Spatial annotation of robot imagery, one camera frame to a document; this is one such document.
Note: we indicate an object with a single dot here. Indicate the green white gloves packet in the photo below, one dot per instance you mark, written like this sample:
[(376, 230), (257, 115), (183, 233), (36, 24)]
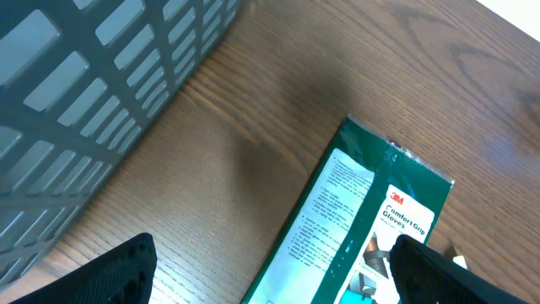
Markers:
[(335, 246)]

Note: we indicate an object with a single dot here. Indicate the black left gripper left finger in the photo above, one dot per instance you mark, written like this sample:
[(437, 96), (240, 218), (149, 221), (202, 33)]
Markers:
[(123, 275)]

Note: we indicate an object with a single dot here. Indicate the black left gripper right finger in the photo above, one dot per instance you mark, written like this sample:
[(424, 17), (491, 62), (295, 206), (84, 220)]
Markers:
[(423, 276)]

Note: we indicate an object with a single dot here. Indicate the light green snack packet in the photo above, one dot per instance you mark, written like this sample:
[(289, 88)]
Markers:
[(455, 257)]

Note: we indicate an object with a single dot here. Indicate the grey plastic mesh basket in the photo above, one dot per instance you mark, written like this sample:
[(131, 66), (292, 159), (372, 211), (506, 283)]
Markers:
[(81, 81)]

